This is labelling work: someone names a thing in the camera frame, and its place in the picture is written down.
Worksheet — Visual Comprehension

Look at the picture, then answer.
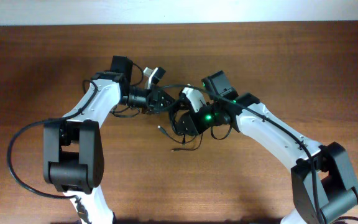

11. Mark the black cable bundle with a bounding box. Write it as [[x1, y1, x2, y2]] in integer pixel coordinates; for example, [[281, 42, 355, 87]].
[[157, 102, 198, 146]]

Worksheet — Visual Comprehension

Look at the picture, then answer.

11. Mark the black thin USB cable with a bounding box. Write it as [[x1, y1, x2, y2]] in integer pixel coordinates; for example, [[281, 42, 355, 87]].
[[170, 133, 204, 153]]

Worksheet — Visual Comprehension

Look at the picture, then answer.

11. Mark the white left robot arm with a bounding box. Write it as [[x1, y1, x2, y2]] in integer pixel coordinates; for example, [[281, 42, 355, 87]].
[[44, 67, 165, 223]]

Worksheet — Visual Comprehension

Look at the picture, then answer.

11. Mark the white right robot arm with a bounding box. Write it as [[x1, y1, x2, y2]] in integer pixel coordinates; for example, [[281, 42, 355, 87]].
[[180, 85, 358, 223]]

